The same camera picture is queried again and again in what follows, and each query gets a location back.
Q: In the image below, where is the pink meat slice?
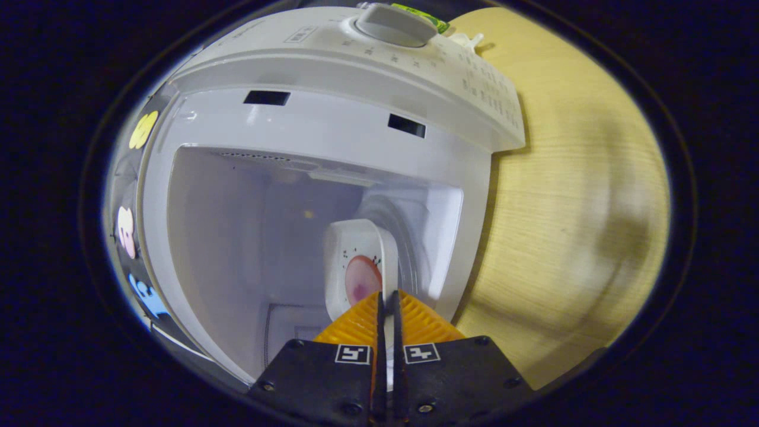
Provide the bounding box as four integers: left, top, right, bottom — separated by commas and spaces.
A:
345, 255, 383, 307

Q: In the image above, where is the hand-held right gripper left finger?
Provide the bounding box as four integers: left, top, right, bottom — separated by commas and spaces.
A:
246, 291, 387, 425

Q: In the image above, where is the white square plate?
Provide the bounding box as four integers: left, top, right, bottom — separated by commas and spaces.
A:
323, 219, 399, 392

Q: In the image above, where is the white microwave oven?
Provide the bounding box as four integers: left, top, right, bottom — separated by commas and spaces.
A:
136, 3, 527, 386

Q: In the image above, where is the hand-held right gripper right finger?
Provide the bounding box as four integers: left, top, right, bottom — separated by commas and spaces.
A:
390, 289, 535, 425

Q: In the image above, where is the green label drink bottle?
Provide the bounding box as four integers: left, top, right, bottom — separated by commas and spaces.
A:
391, 3, 451, 34

